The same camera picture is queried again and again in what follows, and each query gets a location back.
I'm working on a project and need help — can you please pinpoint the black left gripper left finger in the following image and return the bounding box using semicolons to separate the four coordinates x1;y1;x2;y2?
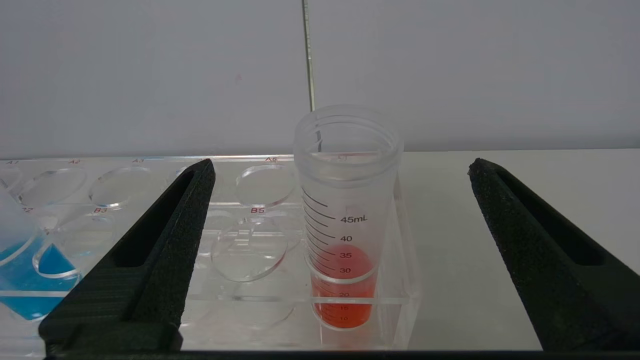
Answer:
37;159;216;351

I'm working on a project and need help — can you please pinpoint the clear acrylic test tube rack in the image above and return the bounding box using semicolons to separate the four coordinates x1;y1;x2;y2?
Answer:
0;155;421;351

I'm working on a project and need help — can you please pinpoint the test tube with blue pigment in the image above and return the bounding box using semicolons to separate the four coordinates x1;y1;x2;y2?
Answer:
0;190;83;321

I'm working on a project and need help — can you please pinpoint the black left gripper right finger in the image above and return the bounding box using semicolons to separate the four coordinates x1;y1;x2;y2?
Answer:
467;159;640;351

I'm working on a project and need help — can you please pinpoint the test tube with red pigment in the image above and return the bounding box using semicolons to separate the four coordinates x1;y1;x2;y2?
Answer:
293;105;405;332

